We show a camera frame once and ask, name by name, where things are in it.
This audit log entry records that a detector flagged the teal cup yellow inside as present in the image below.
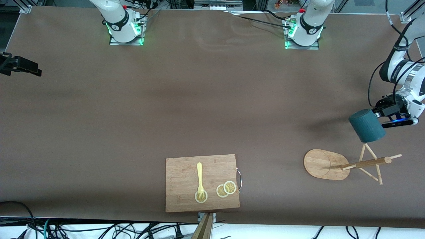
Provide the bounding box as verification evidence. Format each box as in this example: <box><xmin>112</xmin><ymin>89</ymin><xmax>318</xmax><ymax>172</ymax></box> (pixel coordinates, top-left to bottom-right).
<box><xmin>348</xmin><ymin>109</ymin><xmax>387</xmax><ymax>143</ymax></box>

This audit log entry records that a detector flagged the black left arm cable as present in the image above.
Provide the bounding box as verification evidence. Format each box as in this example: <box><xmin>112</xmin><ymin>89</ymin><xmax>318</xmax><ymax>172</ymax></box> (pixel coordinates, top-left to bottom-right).
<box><xmin>367</xmin><ymin>0</ymin><xmax>425</xmax><ymax>110</ymax></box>

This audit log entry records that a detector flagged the brown wooden beam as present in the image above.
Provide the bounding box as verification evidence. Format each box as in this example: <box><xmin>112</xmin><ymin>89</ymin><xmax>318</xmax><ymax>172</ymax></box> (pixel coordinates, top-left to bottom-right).
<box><xmin>191</xmin><ymin>212</ymin><xmax>214</xmax><ymax>239</ymax></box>

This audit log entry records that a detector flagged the wooden cutting board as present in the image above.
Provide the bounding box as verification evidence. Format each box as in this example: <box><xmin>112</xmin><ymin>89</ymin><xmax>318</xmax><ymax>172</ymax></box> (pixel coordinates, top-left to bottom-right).
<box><xmin>165</xmin><ymin>154</ymin><xmax>240</xmax><ymax>213</ymax></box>

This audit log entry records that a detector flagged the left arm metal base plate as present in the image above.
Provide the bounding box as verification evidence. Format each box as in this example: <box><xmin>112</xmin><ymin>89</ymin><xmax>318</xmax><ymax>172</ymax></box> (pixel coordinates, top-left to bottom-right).
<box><xmin>283</xmin><ymin>18</ymin><xmax>320</xmax><ymax>50</ymax></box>

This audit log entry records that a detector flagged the black table cable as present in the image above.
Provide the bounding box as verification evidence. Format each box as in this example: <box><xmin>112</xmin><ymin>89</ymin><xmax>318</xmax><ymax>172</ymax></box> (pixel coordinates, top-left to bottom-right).
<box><xmin>236</xmin><ymin>15</ymin><xmax>293</xmax><ymax>29</ymax></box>
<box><xmin>264</xmin><ymin>9</ymin><xmax>291</xmax><ymax>20</ymax></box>

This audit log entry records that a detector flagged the grey box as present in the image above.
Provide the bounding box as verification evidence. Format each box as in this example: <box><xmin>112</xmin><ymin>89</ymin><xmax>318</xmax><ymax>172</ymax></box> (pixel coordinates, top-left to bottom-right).
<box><xmin>194</xmin><ymin>0</ymin><xmax>243</xmax><ymax>10</ymax></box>

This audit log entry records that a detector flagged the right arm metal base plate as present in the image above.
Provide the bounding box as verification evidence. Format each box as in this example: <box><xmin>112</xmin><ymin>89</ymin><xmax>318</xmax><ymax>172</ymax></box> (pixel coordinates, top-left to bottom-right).
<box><xmin>109</xmin><ymin>15</ymin><xmax>145</xmax><ymax>46</ymax></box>

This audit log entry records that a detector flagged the brown table cover sheet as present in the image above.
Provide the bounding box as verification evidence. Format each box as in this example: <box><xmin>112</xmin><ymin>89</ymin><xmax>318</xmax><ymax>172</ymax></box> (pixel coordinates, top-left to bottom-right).
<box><xmin>0</xmin><ymin>6</ymin><xmax>425</xmax><ymax>229</ymax></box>

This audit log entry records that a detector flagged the aluminium frame post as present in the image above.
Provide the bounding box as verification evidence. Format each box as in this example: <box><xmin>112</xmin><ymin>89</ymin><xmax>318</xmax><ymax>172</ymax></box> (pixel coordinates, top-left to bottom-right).
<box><xmin>13</xmin><ymin>0</ymin><xmax>33</xmax><ymax>14</ymax></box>
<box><xmin>399</xmin><ymin>0</ymin><xmax>425</xmax><ymax>24</ymax></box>

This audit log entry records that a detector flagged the yellow plastic fork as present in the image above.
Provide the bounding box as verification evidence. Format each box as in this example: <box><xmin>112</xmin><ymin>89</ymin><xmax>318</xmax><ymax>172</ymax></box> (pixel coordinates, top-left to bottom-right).
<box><xmin>197</xmin><ymin>162</ymin><xmax>205</xmax><ymax>201</ymax></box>

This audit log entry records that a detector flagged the wooden mug rack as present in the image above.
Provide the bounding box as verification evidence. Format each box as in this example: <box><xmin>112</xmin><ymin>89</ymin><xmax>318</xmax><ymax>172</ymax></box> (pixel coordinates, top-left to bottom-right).
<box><xmin>303</xmin><ymin>143</ymin><xmax>402</xmax><ymax>185</ymax></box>

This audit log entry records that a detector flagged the teal floor cable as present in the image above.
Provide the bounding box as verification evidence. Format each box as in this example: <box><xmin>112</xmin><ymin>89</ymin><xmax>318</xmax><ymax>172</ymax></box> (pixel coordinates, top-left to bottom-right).
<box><xmin>42</xmin><ymin>217</ymin><xmax>53</xmax><ymax>239</ymax></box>

